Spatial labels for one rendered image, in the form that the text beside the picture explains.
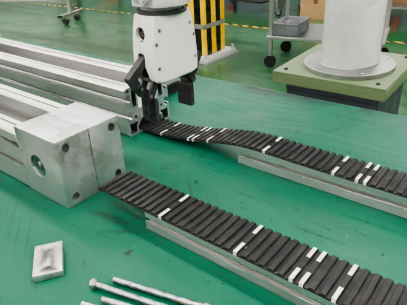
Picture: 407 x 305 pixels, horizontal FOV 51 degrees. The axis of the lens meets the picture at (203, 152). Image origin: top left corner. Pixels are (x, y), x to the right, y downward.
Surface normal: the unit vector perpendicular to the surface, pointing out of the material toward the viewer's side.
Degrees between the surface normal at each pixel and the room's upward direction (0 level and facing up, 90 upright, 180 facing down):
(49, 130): 0
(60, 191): 90
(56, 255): 0
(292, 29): 90
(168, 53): 90
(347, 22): 91
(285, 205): 0
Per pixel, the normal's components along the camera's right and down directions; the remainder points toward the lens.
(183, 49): 0.78, 0.26
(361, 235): -0.04, -0.88
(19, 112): -0.62, 0.39
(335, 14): -0.81, 0.32
